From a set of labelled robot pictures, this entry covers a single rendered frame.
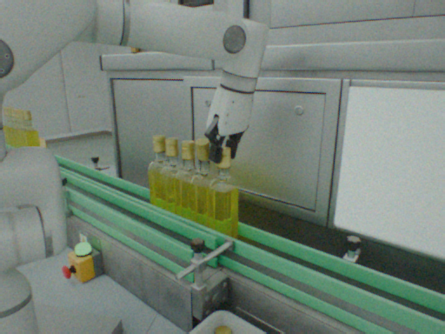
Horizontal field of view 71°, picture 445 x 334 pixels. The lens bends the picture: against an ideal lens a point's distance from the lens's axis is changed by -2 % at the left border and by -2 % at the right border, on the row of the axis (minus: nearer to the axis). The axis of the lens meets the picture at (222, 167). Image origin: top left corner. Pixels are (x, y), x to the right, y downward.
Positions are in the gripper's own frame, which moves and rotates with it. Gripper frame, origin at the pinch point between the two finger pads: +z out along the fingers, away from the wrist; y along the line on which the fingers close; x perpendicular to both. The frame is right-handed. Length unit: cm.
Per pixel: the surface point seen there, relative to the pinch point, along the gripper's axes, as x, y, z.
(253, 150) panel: 0.5, -12.5, 2.1
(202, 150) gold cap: -4.2, 2.3, 0.9
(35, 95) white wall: -567, -172, 174
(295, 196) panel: 15.6, -12.6, 7.8
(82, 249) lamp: -26, 20, 38
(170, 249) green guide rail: 1.5, 13.9, 21.1
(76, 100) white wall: -564, -250, 190
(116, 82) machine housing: -68, -15, 4
